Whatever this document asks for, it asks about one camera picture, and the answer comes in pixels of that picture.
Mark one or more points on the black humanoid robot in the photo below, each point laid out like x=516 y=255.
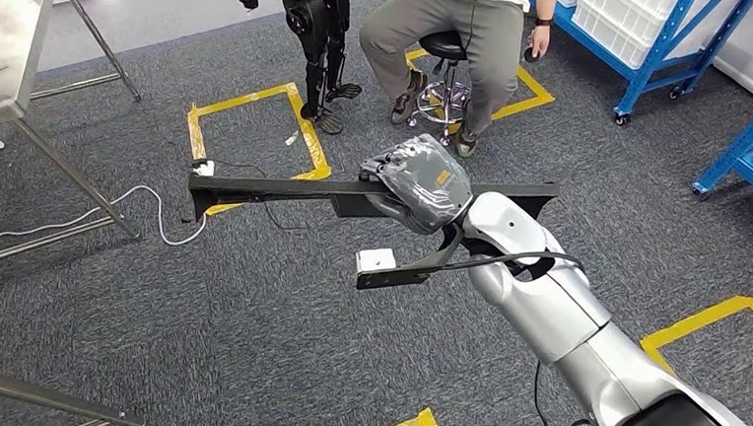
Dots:
x=319 y=19

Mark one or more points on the person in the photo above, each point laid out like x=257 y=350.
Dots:
x=490 y=41

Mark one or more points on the black stool with chrome base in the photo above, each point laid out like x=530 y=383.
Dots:
x=443 y=45

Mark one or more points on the white power strip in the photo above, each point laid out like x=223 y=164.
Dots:
x=204 y=168

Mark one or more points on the black camera bracket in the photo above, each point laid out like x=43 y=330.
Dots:
x=393 y=278

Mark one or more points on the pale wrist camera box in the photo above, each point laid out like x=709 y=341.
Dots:
x=375 y=260

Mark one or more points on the stainless steel table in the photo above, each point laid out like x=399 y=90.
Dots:
x=7 y=64

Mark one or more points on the black plastic plate frame part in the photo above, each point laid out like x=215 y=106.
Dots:
x=270 y=188

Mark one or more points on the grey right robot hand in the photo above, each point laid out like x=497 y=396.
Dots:
x=427 y=182

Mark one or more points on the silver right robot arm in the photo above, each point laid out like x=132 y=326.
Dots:
x=552 y=305

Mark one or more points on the black handheld controller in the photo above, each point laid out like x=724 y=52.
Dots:
x=532 y=55

